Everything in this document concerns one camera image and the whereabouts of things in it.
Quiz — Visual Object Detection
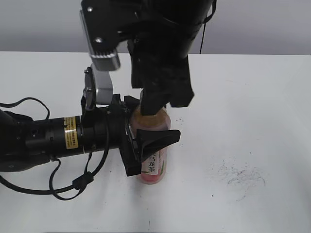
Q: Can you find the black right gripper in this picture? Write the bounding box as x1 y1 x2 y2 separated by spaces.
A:
128 24 194 116

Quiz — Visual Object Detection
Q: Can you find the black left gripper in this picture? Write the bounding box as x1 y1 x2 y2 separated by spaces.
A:
81 94 181 176

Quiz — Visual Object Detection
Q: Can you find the oolong tea plastic bottle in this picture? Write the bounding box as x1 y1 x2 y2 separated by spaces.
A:
130 106 171 184

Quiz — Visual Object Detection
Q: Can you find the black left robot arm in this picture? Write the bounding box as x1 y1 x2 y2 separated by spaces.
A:
0 94 180 176

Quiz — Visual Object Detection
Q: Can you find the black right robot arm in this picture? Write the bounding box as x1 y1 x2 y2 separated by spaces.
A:
128 0 217 116

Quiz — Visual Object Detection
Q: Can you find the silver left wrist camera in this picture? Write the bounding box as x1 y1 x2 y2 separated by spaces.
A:
83 64 113 111

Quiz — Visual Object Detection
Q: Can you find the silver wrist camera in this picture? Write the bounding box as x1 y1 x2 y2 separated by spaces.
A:
80 0 143 71
83 64 113 111

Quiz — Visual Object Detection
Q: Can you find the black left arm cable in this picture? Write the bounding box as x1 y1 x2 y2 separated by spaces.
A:
0 97 110 200

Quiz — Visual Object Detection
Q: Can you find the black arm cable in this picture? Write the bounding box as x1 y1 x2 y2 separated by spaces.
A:
0 97 110 200
199 0 218 55

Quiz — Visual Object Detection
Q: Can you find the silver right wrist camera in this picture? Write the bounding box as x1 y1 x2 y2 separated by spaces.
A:
80 0 143 71

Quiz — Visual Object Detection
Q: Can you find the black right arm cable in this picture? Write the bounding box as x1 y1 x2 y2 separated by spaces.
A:
199 0 218 55

